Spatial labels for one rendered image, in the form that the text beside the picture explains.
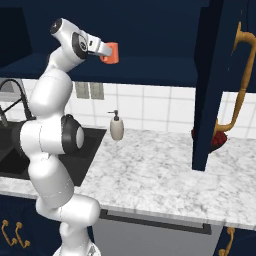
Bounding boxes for black dishwasher handle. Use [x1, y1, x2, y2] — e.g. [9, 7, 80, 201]
[99, 209, 213, 236]

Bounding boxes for navy wall cabinet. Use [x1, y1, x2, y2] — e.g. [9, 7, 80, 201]
[0, 0, 212, 88]

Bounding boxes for grey dishwasher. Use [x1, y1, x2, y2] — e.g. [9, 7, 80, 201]
[91, 209, 223, 256]

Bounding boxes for navy base cabinet door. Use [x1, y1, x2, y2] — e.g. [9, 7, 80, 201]
[0, 194, 96, 256]
[212, 225, 256, 256]

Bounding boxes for red bowl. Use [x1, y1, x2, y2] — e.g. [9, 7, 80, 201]
[190, 128, 229, 152]

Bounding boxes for gold curved door handle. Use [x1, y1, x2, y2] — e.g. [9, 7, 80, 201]
[213, 21, 256, 155]

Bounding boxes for small gold cabinet handle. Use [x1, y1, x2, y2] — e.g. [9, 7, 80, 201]
[14, 221, 31, 250]
[0, 219, 18, 247]
[217, 226, 236, 256]

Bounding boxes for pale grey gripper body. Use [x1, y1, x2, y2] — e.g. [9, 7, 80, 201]
[95, 40, 114, 58]

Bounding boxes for black tap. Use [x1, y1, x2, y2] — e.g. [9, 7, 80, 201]
[0, 78, 37, 128]

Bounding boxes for black sink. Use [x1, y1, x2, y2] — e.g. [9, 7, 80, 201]
[0, 119, 108, 188]

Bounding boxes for grey wall socket plate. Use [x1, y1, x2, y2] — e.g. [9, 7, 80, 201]
[74, 82, 91, 100]
[89, 82, 105, 101]

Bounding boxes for beige soap dispenser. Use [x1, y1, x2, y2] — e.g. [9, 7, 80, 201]
[107, 109, 125, 142]

